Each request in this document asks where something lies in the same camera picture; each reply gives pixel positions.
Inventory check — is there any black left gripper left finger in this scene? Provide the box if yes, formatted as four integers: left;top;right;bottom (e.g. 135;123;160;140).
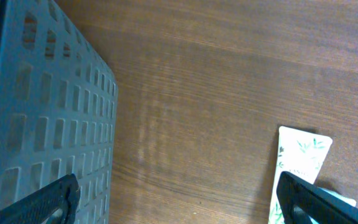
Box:
0;174;81;224

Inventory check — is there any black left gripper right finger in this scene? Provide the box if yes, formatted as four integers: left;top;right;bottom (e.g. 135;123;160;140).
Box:
277;171;358;224

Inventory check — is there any teal tissue pack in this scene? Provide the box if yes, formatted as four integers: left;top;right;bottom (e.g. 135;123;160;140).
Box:
319;187;357;207

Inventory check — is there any white Pantene tube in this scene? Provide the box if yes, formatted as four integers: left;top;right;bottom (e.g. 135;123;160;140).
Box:
268;126;333;223

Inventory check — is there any grey plastic mesh basket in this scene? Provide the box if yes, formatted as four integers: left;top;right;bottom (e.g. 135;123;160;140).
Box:
0;0;118;223

